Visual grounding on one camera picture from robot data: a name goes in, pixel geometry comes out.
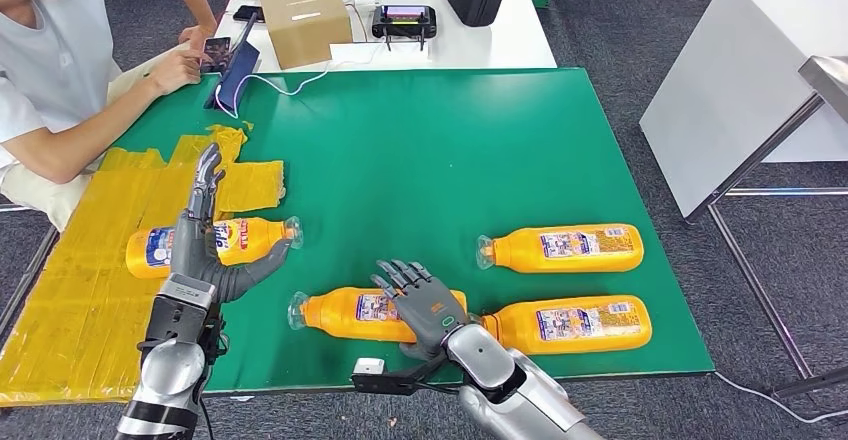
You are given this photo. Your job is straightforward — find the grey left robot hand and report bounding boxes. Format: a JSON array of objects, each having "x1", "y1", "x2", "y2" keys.
[{"x1": 168, "y1": 143, "x2": 294, "y2": 306}]

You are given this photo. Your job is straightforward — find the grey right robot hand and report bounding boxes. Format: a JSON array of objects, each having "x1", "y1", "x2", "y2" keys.
[{"x1": 369, "y1": 259, "x2": 470, "y2": 363}]

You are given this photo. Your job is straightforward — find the person's right hand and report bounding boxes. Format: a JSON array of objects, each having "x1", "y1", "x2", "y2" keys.
[{"x1": 146, "y1": 47, "x2": 205, "y2": 97}]

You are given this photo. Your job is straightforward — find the person's left hand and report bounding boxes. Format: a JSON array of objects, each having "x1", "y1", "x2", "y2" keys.
[{"x1": 177, "y1": 22, "x2": 219, "y2": 54}]

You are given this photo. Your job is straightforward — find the orange Tide detergent bottle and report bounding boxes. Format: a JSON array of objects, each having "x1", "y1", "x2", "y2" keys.
[
  {"x1": 287, "y1": 287, "x2": 469, "y2": 345},
  {"x1": 480, "y1": 294, "x2": 654, "y2": 357},
  {"x1": 475, "y1": 223, "x2": 645, "y2": 275},
  {"x1": 125, "y1": 216, "x2": 305, "y2": 281}
]

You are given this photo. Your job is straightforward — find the dark blue tablet stand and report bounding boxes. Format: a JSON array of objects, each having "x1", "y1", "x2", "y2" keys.
[{"x1": 203, "y1": 11, "x2": 262, "y2": 114}]

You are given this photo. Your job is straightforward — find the cardboard box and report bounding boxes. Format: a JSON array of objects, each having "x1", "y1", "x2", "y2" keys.
[{"x1": 258, "y1": 0, "x2": 354, "y2": 71}]

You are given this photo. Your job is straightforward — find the person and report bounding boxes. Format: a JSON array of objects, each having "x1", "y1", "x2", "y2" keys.
[{"x1": 0, "y1": 0, "x2": 220, "y2": 233}]

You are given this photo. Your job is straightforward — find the black remote controller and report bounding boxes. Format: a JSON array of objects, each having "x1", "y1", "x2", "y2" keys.
[{"x1": 370, "y1": 4, "x2": 439, "y2": 52}]

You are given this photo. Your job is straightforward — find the white table with steel legs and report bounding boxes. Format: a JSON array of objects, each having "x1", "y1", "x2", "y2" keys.
[{"x1": 639, "y1": 0, "x2": 848, "y2": 221}]

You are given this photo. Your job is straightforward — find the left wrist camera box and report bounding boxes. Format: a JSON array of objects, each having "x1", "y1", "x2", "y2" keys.
[{"x1": 160, "y1": 275, "x2": 217, "y2": 307}]

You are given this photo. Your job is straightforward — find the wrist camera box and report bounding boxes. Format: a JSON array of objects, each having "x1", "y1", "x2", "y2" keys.
[
  {"x1": 351, "y1": 356, "x2": 429, "y2": 399},
  {"x1": 160, "y1": 275, "x2": 217, "y2": 307}
]

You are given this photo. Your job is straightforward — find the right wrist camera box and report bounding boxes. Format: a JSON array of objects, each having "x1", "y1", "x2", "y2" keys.
[{"x1": 351, "y1": 356, "x2": 429, "y2": 399}]

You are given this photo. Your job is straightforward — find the white charging cable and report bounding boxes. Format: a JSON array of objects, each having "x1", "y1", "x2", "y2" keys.
[{"x1": 213, "y1": 38, "x2": 372, "y2": 122}]

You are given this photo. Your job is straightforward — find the steel frame leg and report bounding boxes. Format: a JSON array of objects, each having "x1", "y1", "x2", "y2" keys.
[{"x1": 0, "y1": 201, "x2": 60, "y2": 339}]

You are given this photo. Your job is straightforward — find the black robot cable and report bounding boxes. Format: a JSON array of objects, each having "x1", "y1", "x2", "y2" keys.
[{"x1": 198, "y1": 393, "x2": 215, "y2": 440}]

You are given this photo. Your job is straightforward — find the steel table frame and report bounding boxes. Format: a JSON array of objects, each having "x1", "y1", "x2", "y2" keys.
[{"x1": 685, "y1": 92, "x2": 848, "y2": 400}]

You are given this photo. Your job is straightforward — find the long thin white cable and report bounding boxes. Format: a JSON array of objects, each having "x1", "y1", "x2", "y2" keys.
[{"x1": 714, "y1": 370, "x2": 848, "y2": 425}]

